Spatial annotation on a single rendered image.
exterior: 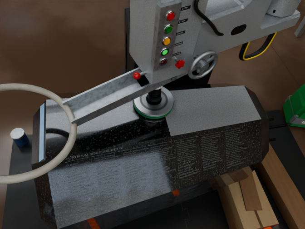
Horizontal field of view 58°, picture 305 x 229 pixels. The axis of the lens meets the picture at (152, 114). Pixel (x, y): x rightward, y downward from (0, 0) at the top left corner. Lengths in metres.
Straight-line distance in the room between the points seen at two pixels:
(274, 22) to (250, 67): 1.73
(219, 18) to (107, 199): 0.97
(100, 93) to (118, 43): 1.87
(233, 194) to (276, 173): 0.48
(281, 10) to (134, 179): 1.07
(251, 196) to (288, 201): 0.36
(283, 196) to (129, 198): 1.27
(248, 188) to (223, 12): 1.29
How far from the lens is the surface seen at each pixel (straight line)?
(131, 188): 1.44
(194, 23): 1.07
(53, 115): 1.50
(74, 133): 1.20
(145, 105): 1.45
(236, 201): 2.04
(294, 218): 2.31
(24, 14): 3.70
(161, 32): 0.97
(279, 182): 2.37
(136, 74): 1.14
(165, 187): 1.48
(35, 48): 3.21
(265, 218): 2.07
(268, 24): 1.48
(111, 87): 1.33
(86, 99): 1.32
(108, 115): 1.45
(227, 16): 1.19
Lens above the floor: 2.06
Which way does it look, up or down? 54 degrees down
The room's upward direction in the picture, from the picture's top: 8 degrees clockwise
